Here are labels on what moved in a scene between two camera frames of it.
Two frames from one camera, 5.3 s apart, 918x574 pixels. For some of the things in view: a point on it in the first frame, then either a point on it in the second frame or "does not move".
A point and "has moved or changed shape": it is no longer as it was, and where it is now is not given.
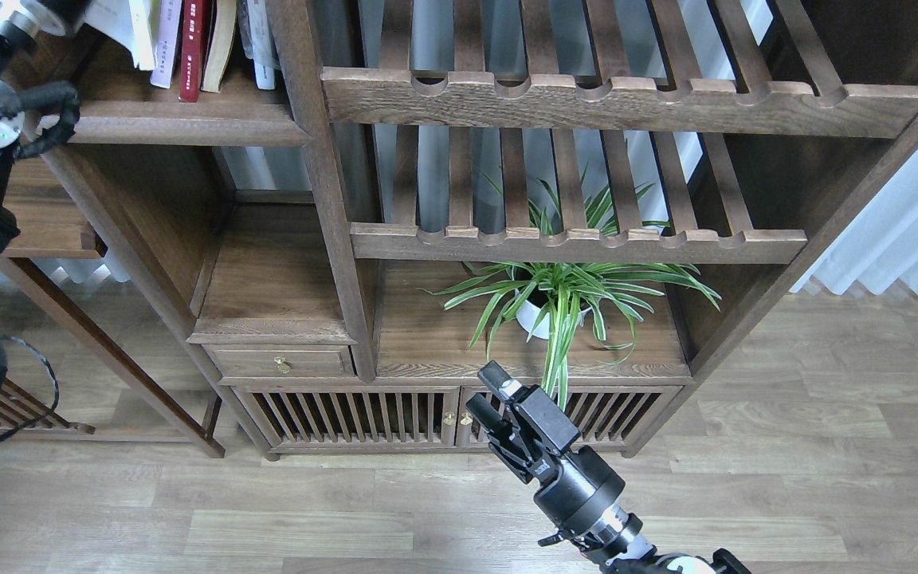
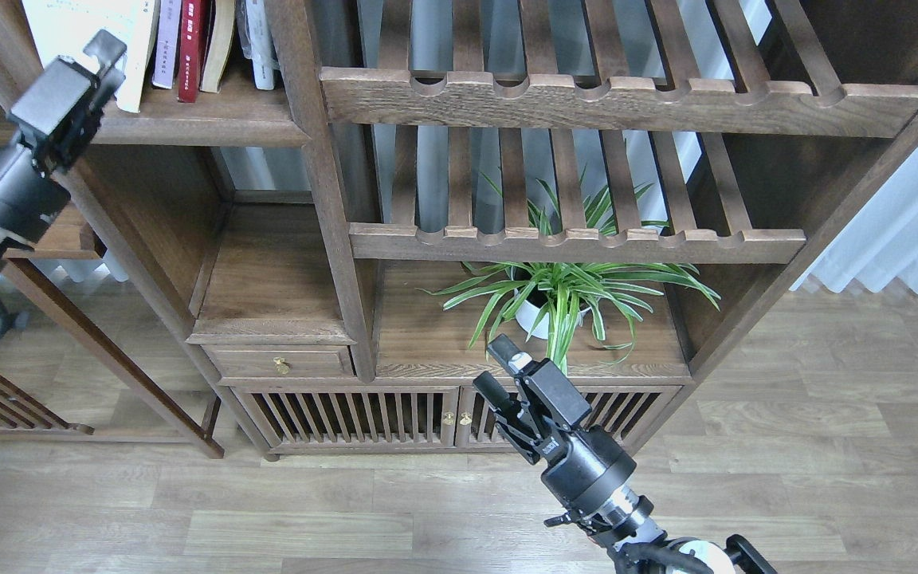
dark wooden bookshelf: x=303 y=228 does not move
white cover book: x=164 y=61 does not move
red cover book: x=194 y=16 does not move
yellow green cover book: x=135 y=23 has moved or changed shape
